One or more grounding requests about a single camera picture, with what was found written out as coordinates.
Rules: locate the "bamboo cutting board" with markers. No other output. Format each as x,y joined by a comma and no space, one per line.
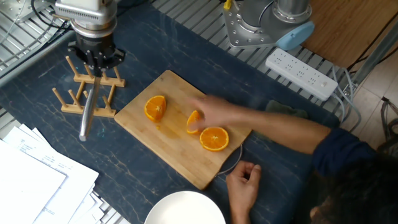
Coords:
174,149

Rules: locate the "wooden peg rack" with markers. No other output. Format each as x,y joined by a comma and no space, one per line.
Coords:
71,109

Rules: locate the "orange half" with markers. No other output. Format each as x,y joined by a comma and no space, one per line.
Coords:
214,139
155,108

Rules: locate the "dark chair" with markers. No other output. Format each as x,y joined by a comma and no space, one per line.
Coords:
392,130

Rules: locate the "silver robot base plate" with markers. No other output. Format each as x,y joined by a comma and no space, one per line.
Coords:
236,31

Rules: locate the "grey green cloth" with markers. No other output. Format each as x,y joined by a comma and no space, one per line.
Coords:
280,108

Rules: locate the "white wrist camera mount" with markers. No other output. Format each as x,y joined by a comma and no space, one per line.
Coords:
84,12

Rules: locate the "silver perforated mounting plate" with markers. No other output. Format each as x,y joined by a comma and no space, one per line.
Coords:
15,9

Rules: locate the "aluminium frame post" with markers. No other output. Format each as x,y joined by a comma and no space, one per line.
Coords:
373,56

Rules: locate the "dark blue shirt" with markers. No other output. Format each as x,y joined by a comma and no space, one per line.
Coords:
342,152

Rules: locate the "dark blue marbled table mat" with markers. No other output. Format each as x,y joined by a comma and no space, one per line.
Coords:
93,174

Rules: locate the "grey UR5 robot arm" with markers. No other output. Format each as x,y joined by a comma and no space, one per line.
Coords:
93,31

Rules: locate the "white paper sheets stack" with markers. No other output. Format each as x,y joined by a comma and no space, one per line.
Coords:
31,186

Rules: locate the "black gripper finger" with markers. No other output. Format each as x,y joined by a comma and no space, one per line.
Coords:
113,60
79,54

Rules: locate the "yellow tag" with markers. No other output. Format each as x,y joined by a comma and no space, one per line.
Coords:
227,4

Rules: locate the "person's left forearm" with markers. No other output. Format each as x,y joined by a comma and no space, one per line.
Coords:
241,219

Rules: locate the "person's dark haired head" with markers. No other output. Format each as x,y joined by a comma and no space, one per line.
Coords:
357,196

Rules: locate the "white power strip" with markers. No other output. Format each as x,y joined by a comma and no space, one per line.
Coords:
301,74

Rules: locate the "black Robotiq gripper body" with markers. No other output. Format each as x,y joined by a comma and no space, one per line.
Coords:
94,46

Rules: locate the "person's right hand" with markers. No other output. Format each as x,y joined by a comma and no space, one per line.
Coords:
217,110

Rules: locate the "person's right forearm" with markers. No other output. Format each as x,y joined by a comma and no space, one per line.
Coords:
280,127

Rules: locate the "orange quarter piece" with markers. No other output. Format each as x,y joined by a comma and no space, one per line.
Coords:
193,122

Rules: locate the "person's left hand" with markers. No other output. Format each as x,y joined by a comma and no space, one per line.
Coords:
244,186

